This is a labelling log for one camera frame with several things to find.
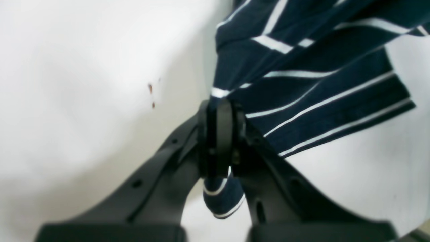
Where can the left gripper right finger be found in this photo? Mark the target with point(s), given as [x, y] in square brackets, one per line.
[284, 206]

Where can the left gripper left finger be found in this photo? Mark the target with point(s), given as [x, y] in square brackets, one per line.
[149, 205]

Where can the black white striped T-shirt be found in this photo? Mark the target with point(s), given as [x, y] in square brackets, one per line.
[332, 86]

